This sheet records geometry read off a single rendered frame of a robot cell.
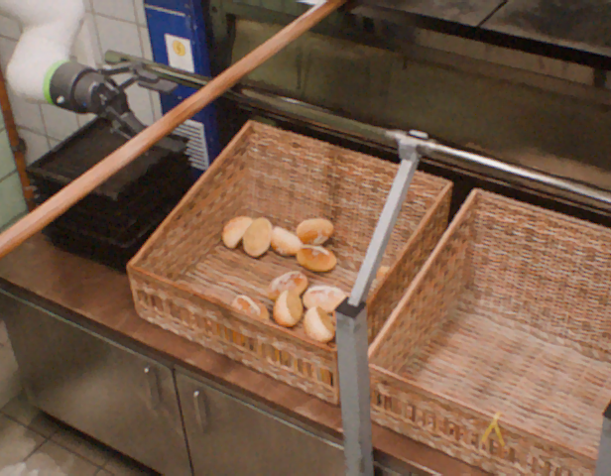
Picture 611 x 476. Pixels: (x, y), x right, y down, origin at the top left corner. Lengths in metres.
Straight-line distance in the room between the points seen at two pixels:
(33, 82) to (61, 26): 0.12
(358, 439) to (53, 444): 1.22
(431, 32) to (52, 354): 1.24
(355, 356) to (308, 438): 0.40
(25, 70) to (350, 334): 0.80
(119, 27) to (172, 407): 0.97
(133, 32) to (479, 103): 0.95
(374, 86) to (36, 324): 1.02
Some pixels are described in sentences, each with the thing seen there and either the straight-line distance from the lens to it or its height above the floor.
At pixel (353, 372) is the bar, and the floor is 0.82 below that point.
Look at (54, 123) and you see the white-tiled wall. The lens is 3.17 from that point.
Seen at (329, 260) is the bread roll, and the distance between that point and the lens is 2.46.
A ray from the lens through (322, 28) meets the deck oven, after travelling 2.34.
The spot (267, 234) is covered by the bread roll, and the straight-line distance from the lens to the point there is 2.53.
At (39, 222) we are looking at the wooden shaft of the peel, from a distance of 1.71.
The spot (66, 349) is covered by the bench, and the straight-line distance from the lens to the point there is 2.67.
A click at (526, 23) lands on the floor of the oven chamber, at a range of 2.22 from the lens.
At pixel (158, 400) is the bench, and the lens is 2.51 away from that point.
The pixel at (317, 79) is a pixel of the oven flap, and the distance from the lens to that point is 2.41.
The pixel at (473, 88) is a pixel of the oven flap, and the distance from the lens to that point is 2.22.
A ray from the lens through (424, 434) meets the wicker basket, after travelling 2.08.
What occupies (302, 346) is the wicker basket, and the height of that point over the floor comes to 0.71.
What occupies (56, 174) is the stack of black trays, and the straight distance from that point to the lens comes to 2.57.
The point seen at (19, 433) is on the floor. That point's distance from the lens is 3.10.
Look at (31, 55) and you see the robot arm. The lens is 2.10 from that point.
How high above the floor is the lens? 2.14
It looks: 37 degrees down
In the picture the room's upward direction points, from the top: 5 degrees counter-clockwise
